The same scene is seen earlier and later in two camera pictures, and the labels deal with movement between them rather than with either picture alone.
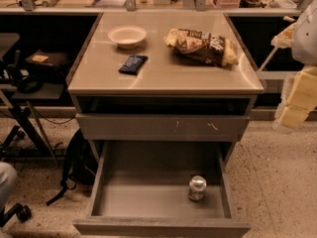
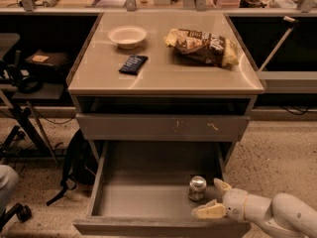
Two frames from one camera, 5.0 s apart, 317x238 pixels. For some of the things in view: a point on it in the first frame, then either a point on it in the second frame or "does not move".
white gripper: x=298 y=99 → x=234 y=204
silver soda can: x=197 y=187 does not move
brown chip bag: x=203 y=48 does not move
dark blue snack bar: x=133 y=64 does not move
